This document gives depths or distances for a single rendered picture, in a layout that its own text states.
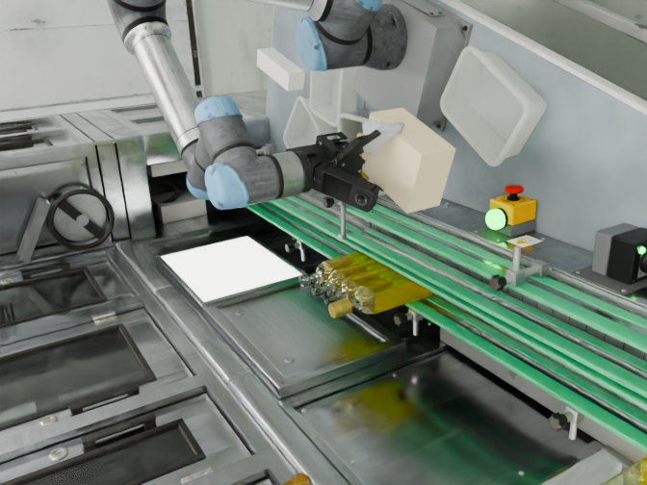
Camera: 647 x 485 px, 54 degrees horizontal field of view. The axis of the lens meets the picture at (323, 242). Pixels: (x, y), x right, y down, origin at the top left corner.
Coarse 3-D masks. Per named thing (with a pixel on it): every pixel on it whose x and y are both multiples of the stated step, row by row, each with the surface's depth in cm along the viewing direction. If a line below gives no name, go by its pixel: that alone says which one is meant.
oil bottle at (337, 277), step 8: (360, 264) 156; (368, 264) 156; (376, 264) 156; (336, 272) 152; (344, 272) 152; (352, 272) 152; (360, 272) 152; (328, 280) 153; (336, 280) 150; (344, 280) 150; (336, 288) 150
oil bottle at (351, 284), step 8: (368, 272) 151; (376, 272) 151; (384, 272) 151; (392, 272) 151; (352, 280) 148; (360, 280) 147; (368, 280) 147; (376, 280) 148; (344, 288) 147; (352, 288) 145; (352, 296) 146
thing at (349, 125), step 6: (342, 114) 178; (348, 114) 176; (342, 120) 180; (348, 120) 181; (354, 120) 182; (360, 120) 171; (366, 120) 168; (342, 126) 181; (348, 126) 182; (354, 126) 183; (360, 126) 184; (342, 132) 182; (348, 132) 182; (354, 132) 183; (360, 132) 184; (348, 138) 183; (354, 138) 184; (372, 180) 172
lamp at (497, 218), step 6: (492, 210) 134; (498, 210) 134; (504, 210) 134; (486, 216) 135; (492, 216) 133; (498, 216) 132; (504, 216) 133; (486, 222) 135; (492, 222) 133; (498, 222) 133; (504, 222) 133; (492, 228) 134; (498, 228) 134
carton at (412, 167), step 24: (384, 120) 114; (408, 120) 115; (384, 144) 114; (408, 144) 108; (432, 144) 109; (384, 168) 116; (408, 168) 110; (432, 168) 109; (408, 192) 111; (432, 192) 113
